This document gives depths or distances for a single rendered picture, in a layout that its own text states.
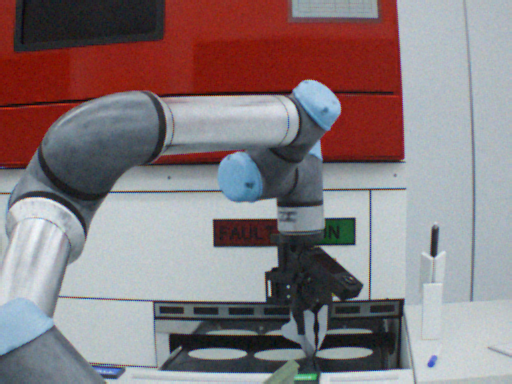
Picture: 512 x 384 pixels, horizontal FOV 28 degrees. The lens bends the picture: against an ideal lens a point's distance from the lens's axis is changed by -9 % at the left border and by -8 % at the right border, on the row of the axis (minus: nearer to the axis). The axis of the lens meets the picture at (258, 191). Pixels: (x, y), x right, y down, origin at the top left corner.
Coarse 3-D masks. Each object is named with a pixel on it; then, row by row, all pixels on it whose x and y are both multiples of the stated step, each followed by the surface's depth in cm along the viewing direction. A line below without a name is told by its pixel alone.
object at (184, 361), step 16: (256, 352) 185; (176, 368) 170; (192, 368) 171; (208, 368) 171; (224, 368) 171; (240, 368) 171; (256, 368) 171; (272, 368) 171; (304, 368) 170; (320, 368) 170; (336, 368) 169; (352, 368) 169; (368, 368) 167
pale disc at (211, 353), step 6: (210, 348) 188; (216, 348) 188; (192, 354) 183; (198, 354) 183; (204, 354) 183; (210, 354) 183; (216, 354) 183; (222, 354) 183; (228, 354) 183; (234, 354) 183; (240, 354) 183; (246, 354) 183
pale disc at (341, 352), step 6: (336, 348) 186; (342, 348) 186; (348, 348) 185; (354, 348) 185; (360, 348) 185; (318, 354) 181; (324, 354) 181; (330, 354) 181; (336, 354) 181; (342, 354) 180; (348, 354) 180; (354, 354) 180; (360, 354) 179; (366, 354) 179
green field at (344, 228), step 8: (328, 224) 191; (336, 224) 191; (344, 224) 191; (352, 224) 191; (328, 232) 191; (336, 232) 191; (344, 232) 191; (352, 232) 191; (328, 240) 191; (336, 240) 191; (344, 240) 191; (352, 240) 191
